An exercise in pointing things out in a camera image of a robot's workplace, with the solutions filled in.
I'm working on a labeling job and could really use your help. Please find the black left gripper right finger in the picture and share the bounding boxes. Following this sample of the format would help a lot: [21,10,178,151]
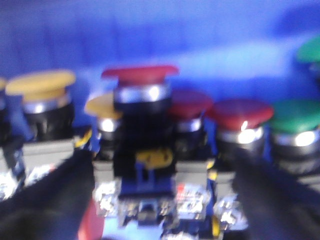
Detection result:
[232,149,320,240]

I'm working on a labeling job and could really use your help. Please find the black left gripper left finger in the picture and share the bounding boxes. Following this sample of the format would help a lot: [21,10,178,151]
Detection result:
[0,150,95,240]

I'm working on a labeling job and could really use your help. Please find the red push button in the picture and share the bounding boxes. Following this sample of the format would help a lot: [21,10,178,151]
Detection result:
[101,64,179,227]
[168,89,214,162]
[204,98,275,176]

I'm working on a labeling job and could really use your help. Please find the green push button lower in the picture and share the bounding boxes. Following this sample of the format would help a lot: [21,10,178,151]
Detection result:
[268,98,320,189]

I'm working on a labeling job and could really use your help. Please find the green push button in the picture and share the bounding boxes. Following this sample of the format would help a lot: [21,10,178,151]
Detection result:
[296,35,320,83]
[268,98,320,189]

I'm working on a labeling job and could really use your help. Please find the yellow push button left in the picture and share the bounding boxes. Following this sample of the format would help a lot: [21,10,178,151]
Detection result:
[4,69,77,186]

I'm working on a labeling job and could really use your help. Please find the yellow push button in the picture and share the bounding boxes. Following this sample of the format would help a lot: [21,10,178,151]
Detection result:
[4,69,77,186]
[84,91,124,162]

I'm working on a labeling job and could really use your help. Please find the yellow push button behind centre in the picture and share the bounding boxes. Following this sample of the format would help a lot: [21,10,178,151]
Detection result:
[84,91,124,162]

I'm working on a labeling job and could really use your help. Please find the green push button upper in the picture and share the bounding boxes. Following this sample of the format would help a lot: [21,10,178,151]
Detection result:
[296,35,320,83]

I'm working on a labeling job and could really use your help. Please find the left blue plastic bin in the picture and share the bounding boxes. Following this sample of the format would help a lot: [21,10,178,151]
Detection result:
[0,0,320,240]

